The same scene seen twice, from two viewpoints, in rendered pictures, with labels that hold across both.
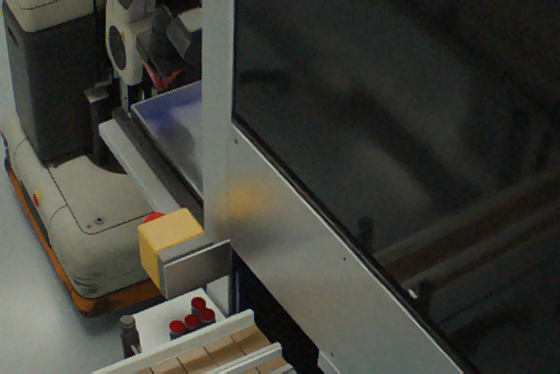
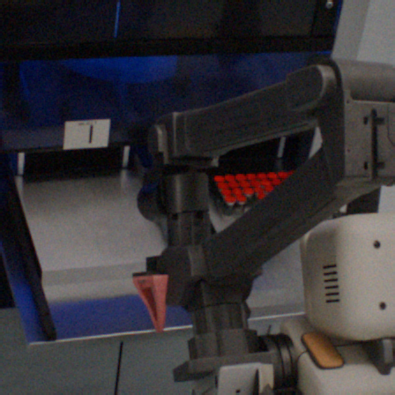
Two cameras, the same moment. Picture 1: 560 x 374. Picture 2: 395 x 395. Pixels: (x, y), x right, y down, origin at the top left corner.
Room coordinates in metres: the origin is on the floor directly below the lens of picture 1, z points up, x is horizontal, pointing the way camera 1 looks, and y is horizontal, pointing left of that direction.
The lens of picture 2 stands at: (2.88, 0.18, 2.11)
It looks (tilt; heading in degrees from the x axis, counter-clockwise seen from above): 35 degrees down; 191
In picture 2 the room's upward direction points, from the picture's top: 9 degrees clockwise
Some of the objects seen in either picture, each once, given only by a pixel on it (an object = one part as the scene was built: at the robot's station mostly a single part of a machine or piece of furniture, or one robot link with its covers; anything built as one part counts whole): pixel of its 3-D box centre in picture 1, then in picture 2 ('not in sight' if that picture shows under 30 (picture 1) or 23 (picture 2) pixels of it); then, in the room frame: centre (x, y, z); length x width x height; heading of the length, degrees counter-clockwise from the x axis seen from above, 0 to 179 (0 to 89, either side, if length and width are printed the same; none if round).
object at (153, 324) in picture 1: (186, 341); not in sight; (0.83, 0.11, 0.87); 0.14 x 0.13 x 0.02; 34
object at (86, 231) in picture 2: not in sight; (92, 214); (1.30, -0.30, 0.90); 0.34 x 0.26 x 0.04; 34
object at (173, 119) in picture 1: (251, 145); (280, 235); (1.20, 0.04, 0.90); 0.34 x 0.26 x 0.04; 33
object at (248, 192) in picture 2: not in sight; (262, 198); (1.11, -0.02, 0.90); 0.18 x 0.02 x 0.05; 123
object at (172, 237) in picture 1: (175, 252); not in sight; (0.87, 0.12, 1.00); 0.08 x 0.07 x 0.07; 34
